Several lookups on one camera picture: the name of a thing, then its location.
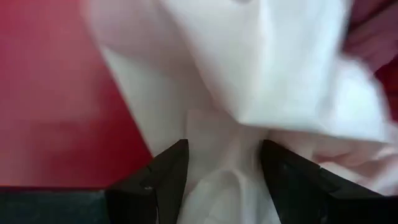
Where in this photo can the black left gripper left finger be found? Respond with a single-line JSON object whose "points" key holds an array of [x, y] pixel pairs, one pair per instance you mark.
{"points": [[168, 177]]}

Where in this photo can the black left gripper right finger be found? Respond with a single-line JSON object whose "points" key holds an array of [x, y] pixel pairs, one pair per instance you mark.
{"points": [[289, 186]]}

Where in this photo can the white garment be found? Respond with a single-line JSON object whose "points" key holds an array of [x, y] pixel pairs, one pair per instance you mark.
{"points": [[248, 77]]}

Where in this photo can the maroon garment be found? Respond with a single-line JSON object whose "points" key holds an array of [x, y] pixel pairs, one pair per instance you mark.
{"points": [[373, 31]]}

